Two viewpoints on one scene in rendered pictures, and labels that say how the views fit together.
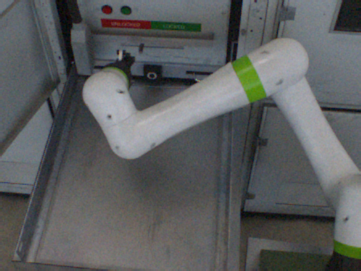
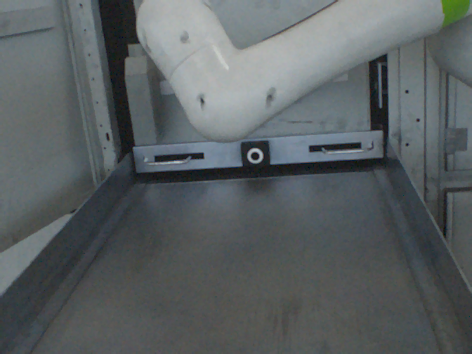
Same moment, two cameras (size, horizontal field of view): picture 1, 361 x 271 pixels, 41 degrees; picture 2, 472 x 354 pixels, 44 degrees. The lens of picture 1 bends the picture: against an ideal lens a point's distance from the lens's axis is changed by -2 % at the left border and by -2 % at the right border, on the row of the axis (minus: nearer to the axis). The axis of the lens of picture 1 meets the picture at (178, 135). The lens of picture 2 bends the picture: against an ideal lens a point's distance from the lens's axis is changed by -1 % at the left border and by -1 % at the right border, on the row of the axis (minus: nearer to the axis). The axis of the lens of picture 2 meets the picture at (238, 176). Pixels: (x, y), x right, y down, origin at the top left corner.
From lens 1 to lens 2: 0.85 m
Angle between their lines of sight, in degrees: 33
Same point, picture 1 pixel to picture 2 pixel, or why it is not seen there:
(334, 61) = not seen: outside the picture
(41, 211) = (41, 314)
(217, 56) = (357, 112)
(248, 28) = not seen: hidden behind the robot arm
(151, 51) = not seen: hidden behind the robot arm
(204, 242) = (405, 328)
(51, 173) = (74, 268)
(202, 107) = (357, 14)
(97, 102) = (161, 11)
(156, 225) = (291, 313)
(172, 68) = (286, 145)
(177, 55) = (293, 118)
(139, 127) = (241, 57)
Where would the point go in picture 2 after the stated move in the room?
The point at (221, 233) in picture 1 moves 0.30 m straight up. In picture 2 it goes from (439, 310) to (443, 64)
